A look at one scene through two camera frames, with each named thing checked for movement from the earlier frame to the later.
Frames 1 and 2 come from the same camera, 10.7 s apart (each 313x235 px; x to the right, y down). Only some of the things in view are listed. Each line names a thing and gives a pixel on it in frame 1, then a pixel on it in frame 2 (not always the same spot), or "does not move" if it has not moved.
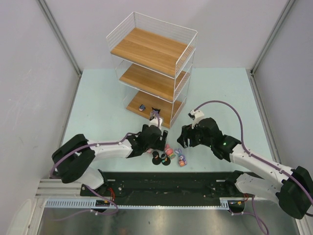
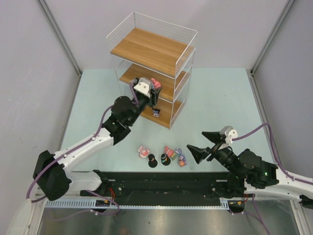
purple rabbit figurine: (182, 160) does not move
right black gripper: (189, 136) -> (212, 152)
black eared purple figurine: (155, 111) does not move
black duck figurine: (156, 160) -> (152, 162)
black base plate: (168, 184) does not move
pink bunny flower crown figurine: (169, 151) does not move
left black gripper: (161, 139) -> (151, 97)
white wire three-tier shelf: (153, 59) does not move
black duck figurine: (165, 160) does not move
